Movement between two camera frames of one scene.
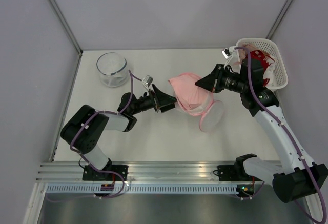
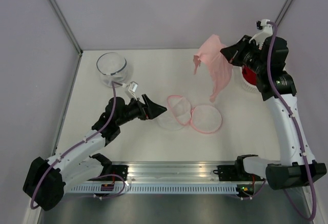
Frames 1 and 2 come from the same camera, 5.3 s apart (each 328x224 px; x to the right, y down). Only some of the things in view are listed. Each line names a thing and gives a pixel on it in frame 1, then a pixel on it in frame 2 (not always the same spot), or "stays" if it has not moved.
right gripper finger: x=210 y=82 to x=231 y=53
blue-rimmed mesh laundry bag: x=113 y=69 stays
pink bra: x=191 y=98 to x=220 y=68
